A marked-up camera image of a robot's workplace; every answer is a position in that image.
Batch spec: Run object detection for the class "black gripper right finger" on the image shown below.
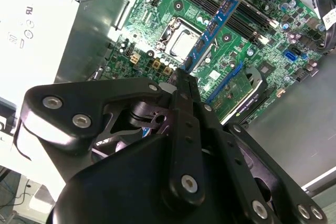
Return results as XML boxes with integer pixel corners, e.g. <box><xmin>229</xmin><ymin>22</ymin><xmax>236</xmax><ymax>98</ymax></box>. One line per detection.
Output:
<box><xmin>189</xmin><ymin>76</ymin><xmax>329</xmax><ymax>224</ymax></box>

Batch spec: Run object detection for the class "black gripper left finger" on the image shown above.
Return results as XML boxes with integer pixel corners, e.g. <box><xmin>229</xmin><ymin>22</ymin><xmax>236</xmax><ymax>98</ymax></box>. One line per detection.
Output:
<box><xmin>20</xmin><ymin>69</ymin><xmax>205</xmax><ymax>205</ymax></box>

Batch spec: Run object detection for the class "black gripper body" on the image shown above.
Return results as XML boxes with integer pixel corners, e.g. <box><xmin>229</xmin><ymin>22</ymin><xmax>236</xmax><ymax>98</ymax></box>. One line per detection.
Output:
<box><xmin>47</xmin><ymin>133</ymin><xmax>268</xmax><ymax>224</ymax></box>

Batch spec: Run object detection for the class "blue RAM stick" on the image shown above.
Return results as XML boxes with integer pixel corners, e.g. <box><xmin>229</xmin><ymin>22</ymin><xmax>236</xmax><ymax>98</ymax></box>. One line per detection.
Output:
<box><xmin>181</xmin><ymin>0</ymin><xmax>249</xmax><ymax>74</ymax></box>

